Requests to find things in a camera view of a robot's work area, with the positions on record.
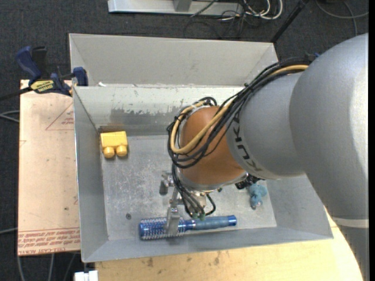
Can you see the blue hairbrush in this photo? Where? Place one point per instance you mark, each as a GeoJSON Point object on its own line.
{"type": "Point", "coordinates": [214, 222]}

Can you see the grey metal bin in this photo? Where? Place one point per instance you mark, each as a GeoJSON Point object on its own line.
{"type": "Point", "coordinates": [140, 180]}

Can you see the light blue toy animal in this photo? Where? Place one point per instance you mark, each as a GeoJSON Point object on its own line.
{"type": "Point", "coordinates": [257, 193]}

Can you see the yellow toy building brick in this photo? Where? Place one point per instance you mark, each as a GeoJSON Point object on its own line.
{"type": "Point", "coordinates": [113, 143]}

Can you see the brown cardboard board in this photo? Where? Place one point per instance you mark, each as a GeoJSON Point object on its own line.
{"type": "Point", "coordinates": [47, 168]}

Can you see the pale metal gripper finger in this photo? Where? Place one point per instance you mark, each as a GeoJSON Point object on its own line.
{"type": "Point", "coordinates": [167, 180]}
{"type": "Point", "coordinates": [173, 224]}

